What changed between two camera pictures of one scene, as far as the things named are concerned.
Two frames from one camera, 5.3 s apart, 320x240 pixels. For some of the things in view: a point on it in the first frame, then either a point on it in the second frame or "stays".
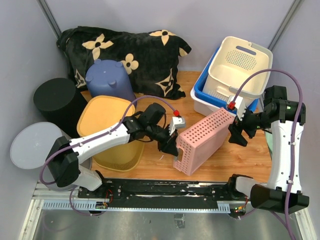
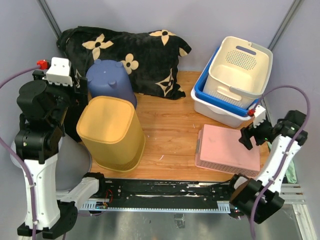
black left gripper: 168,145 -> 83,96
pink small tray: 198,144 -> 218,148
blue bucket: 108,77 stays
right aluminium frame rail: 293,10 stays
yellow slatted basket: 98,113 stays
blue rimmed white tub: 205,104 stays
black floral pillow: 151,58 stays
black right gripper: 235,131 -> 246,133
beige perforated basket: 241,69 stays
